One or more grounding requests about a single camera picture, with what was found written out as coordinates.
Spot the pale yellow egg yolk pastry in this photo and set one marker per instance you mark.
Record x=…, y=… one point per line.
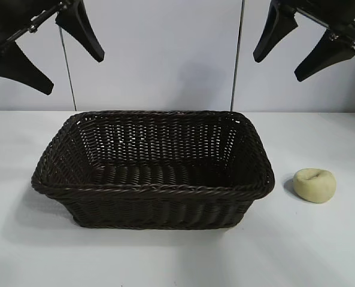
x=313, y=188

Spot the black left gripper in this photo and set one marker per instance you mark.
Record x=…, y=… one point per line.
x=18, y=15

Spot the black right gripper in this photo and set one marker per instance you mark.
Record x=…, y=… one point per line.
x=333, y=15

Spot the dark brown woven basket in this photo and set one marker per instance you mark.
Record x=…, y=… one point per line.
x=153, y=194

